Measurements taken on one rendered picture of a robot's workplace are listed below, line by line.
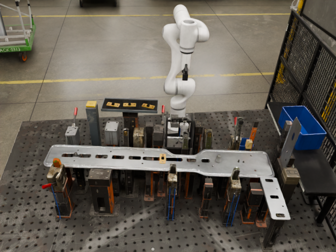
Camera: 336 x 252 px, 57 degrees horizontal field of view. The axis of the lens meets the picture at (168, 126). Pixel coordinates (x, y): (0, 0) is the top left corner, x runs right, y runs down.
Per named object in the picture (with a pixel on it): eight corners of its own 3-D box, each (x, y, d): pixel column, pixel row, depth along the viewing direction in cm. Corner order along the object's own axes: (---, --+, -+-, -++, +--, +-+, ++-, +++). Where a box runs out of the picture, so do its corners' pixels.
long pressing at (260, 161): (40, 169, 181) (39, 168, 180) (52, 144, 199) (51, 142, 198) (276, 178, 183) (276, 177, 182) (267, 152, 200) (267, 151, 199)
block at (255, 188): (240, 225, 190) (249, 195, 173) (237, 210, 199) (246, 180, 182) (256, 225, 191) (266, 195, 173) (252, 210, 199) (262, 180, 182)
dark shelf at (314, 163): (304, 195, 172) (306, 192, 170) (266, 104, 243) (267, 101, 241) (343, 197, 172) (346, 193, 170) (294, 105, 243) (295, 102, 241)
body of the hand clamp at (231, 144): (223, 178, 220) (232, 141, 198) (222, 171, 225) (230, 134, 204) (232, 179, 220) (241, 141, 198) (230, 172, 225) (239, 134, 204)
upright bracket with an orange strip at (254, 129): (239, 177, 221) (254, 122, 191) (239, 176, 222) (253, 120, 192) (243, 177, 221) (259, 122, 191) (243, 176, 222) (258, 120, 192)
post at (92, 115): (92, 157, 232) (84, 108, 205) (94, 150, 238) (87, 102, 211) (102, 157, 232) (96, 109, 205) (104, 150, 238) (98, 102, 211)
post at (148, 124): (145, 169, 224) (145, 126, 199) (146, 164, 228) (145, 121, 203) (152, 170, 224) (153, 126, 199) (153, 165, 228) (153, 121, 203)
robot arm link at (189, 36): (195, 42, 175) (178, 42, 175) (197, 18, 167) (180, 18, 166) (197, 48, 169) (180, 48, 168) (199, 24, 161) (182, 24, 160)
